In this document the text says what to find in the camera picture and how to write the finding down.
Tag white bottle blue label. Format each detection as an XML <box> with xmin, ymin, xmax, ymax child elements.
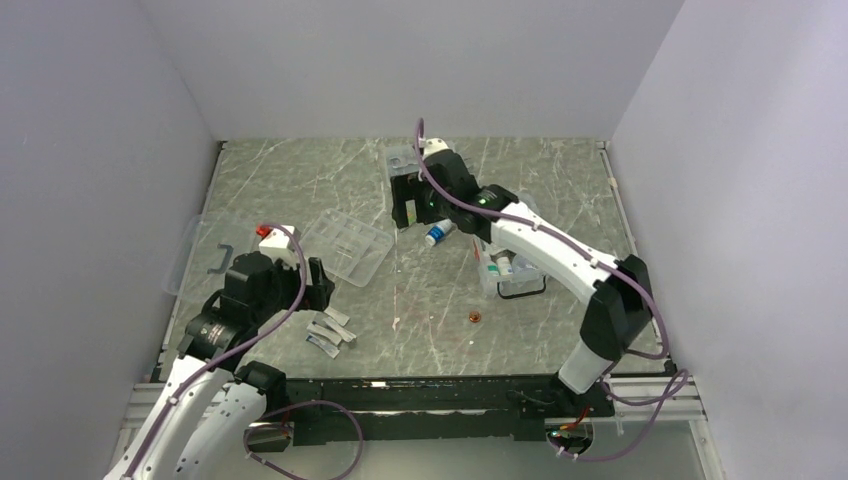
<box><xmin>424</xmin><ymin>219</ymin><xmax>455</xmax><ymax>247</ymax></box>

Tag clear first aid box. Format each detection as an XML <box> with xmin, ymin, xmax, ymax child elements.
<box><xmin>472</xmin><ymin>237</ymin><xmax>547</xmax><ymax>300</ymax></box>

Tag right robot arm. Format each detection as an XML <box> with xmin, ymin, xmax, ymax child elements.
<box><xmin>389</xmin><ymin>147</ymin><xmax>654</xmax><ymax>415</ymax></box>

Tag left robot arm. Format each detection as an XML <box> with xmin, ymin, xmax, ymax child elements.
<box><xmin>106</xmin><ymin>251</ymin><xmax>335</xmax><ymax>479</ymax></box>

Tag clear screw box blue latches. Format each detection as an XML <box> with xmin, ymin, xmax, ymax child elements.
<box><xmin>384</xmin><ymin>141</ymin><xmax>473</xmax><ymax>194</ymax></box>

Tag white sachet top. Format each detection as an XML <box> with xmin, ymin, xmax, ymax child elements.
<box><xmin>324</xmin><ymin>306</ymin><xmax>350</xmax><ymax>326</ymax></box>

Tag blue printed sachet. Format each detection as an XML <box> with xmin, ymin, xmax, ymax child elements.
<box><xmin>306</xmin><ymin>334</ymin><xmax>340</xmax><ymax>359</ymax></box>

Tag clear divided organizer tray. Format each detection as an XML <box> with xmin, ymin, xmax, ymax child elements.
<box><xmin>300</xmin><ymin>209</ymin><xmax>394</xmax><ymax>287</ymax></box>

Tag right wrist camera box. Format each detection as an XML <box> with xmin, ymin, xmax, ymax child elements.
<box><xmin>420</xmin><ymin>138</ymin><xmax>452</xmax><ymax>160</ymax></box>

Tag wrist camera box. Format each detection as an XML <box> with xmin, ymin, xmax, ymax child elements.
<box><xmin>256</xmin><ymin>225</ymin><xmax>300</xmax><ymax>265</ymax></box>
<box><xmin>420</xmin><ymin>138</ymin><xmax>452</xmax><ymax>160</ymax></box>

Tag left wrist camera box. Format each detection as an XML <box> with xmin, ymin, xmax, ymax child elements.
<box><xmin>256</xmin><ymin>225</ymin><xmax>300</xmax><ymax>265</ymax></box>

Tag black base frame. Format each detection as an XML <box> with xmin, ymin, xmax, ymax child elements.
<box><xmin>248</xmin><ymin>371</ymin><xmax>614</xmax><ymax>451</ymax></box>

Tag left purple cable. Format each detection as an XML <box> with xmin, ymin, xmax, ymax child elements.
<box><xmin>122</xmin><ymin>223</ymin><xmax>366</xmax><ymax>480</ymax></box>

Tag purple cable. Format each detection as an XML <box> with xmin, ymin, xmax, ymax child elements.
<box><xmin>414</xmin><ymin>119</ymin><xmax>692</xmax><ymax>464</ymax></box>
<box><xmin>122</xmin><ymin>223</ymin><xmax>366</xmax><ymax>480</ymax></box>

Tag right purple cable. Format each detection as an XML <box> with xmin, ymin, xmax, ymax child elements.
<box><xmin>414</xmin><ymin>119</ymin><xmax>692</xmax><ymax>464</ymax></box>

